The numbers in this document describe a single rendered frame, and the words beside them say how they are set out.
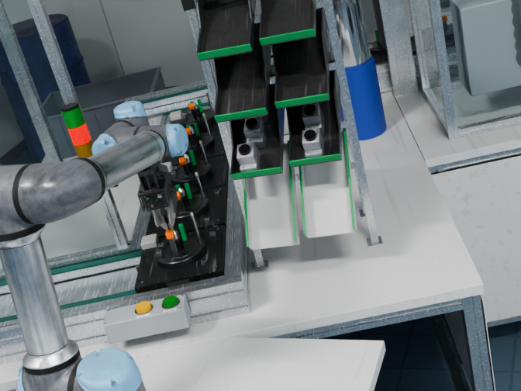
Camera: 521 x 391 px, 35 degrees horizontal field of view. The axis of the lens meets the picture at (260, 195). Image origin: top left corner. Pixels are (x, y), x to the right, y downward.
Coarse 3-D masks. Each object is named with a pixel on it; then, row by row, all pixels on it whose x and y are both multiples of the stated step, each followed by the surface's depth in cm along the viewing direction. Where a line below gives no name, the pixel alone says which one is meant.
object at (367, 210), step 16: (192, 16) 198; (192, 32) 199; (336, 32) 199; (336, 48) 202; (208, 64) 203; (336, 64) 203; (208, 80) 204; (352, 112) 209; (224, 128) 210; (352, 128) 211; (224, 144) 212; (352, 144) 213; (240, 192) 219; (368, 192) 219; (368, 208) 222; (368, 224) 224; (368, 240) 228; (256, 256) 228
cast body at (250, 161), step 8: (240, 144) 204; (248, 144) 203; (240, 152) 201; (248, 152) 201; (256, 152) 204; (240, 160) 202; (248, 160) 202; (256, 160) 203; (240, 168) 203; (248, 168) 203; (256, 168) 203
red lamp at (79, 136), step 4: (84, 124) 218; (76, 128) 216; (80, 128) 217; (84, 128) 218; (72, 132) 217; (76, 132) 217; (80, 132) 217; (84, 132) 218; (88, 132) 220; (72, 136) 218; (76, 136) 217; (80, 136) 217; (84, 136) 218; (88, 136) 219; (72, 140) 219; (76, 140) 218; (80, 140) 218; (84, 140) 218; (88, 140) 219; (76, 144) 219; (80, 144) 218
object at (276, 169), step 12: (276, 108) 207; (240, 120) 218; (276, 120) 214; (240, 132) 215; (276, 132) 212; (276, 144) 209; (264, 156) 208; (276, 156) 207; (264, 168) 205; (276, 168) 202
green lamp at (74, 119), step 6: (78, 108) 216; (66, 114) 215; (72, 114) 215; (78, 114) 216; (66, 120) 216; (72, 120) 215; (78, 120) 216; (84, 120) 218; (72, 126) 216; (78, 126) 217
